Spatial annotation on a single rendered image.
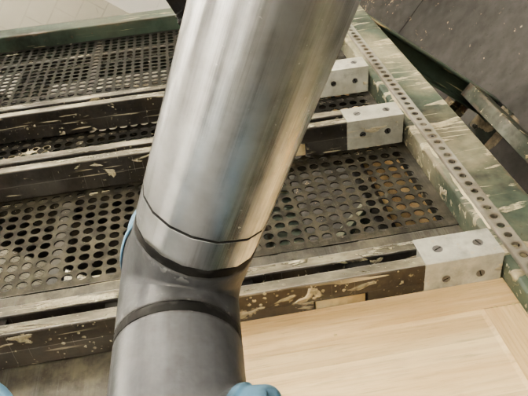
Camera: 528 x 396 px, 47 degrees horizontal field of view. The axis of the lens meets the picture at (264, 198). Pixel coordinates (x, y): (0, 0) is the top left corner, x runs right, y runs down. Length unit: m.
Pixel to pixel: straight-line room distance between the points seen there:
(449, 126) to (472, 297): 0.47
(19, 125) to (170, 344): 1.31
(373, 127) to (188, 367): 1.07
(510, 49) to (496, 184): 1.63
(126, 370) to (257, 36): 0.18
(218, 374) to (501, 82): 2.45
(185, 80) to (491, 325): 0.75
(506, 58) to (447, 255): 1.86
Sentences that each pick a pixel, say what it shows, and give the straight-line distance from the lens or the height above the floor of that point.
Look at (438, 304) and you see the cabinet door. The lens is 0.98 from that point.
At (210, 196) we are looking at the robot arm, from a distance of 0.31.
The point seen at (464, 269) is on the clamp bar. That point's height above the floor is 0.96.
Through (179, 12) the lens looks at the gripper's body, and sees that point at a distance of 1.01.
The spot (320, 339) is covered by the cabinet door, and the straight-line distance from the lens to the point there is 0.92.
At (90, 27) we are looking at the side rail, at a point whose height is 1.50.
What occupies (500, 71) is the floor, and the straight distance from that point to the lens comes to 2.75.
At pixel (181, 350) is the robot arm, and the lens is 0.32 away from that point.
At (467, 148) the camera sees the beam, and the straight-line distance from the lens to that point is 1.29.
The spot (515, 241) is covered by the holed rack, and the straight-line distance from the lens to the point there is 1.05.
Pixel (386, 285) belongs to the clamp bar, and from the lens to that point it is 0.96.
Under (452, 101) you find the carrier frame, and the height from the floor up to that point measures 0.18.
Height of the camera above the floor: 1.64
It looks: 24 degrees down
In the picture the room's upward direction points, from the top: 66 degrees counter-clockwise
